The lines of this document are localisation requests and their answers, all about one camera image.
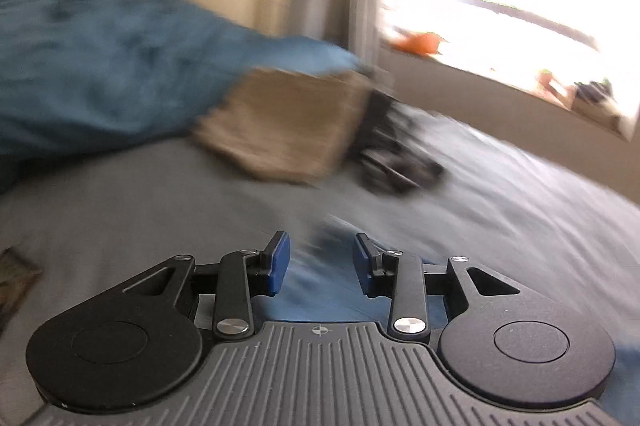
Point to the orange bag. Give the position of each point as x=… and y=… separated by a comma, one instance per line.
x=422, y=43

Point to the dark clothes pile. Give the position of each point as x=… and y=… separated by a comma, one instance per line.
x=592, y=90

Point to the dark grey garment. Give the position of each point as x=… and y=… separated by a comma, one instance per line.
x=380, y=115

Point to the blue jeans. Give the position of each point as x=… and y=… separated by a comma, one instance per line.
x=320, y=291

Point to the tan folded cloth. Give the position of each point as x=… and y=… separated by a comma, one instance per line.
x=285, y=130

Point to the magazine with face cover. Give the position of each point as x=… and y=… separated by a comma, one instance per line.
x=15, y=291

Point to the cardboard box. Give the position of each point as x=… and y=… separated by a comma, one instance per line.
x=600, y=113

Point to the terracotta pot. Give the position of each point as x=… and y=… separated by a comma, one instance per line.
x=549, y=81

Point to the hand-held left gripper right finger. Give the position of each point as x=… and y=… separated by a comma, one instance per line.
x=364, y=266

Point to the blue pillow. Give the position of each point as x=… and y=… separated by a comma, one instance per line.
x=100, y=65

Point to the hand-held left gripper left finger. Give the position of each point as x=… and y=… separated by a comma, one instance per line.
x=279, y=263

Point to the black grey checked garment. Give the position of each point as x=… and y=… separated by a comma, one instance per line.
x=400, y=165

